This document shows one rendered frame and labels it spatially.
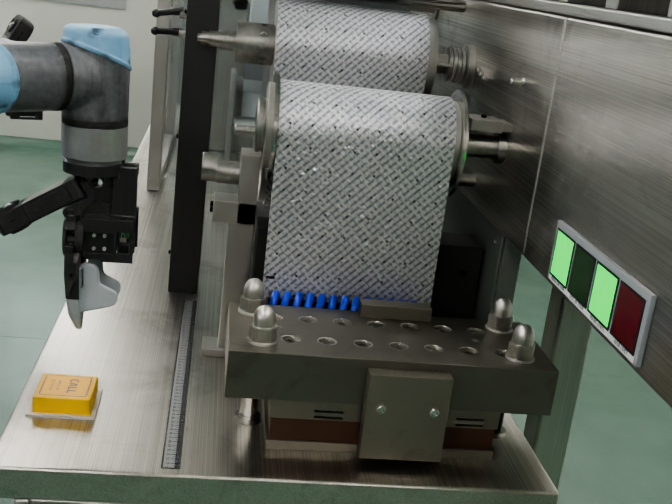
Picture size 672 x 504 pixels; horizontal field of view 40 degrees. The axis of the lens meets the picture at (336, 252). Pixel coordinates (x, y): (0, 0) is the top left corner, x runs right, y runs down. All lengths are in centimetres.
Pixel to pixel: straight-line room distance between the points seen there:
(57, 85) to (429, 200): 51
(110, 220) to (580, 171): 54
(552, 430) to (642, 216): 74
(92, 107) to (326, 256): 38
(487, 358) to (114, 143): 51
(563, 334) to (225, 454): 63
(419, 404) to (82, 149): 49
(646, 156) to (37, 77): 62
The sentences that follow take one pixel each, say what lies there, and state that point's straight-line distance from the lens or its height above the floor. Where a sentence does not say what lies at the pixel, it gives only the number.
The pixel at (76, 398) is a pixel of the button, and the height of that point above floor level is 92.
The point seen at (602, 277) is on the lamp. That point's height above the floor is 120.
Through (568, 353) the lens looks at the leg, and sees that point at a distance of 155.
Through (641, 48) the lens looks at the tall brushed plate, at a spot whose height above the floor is 142.
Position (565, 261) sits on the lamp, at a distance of 106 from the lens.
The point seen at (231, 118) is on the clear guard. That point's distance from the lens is 226.
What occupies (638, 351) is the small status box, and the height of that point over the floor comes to 117.
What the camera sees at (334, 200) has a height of 117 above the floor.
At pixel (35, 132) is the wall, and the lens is 701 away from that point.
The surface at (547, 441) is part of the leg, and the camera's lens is 161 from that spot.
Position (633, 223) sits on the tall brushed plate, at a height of 126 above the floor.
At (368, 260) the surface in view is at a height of 109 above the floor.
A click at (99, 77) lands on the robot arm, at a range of 107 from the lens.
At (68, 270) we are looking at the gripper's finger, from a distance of 113.
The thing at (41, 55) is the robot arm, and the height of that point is 134.
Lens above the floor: 146
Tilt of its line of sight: 17 degrees down
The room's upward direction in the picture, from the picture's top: 7 degrees clockwise
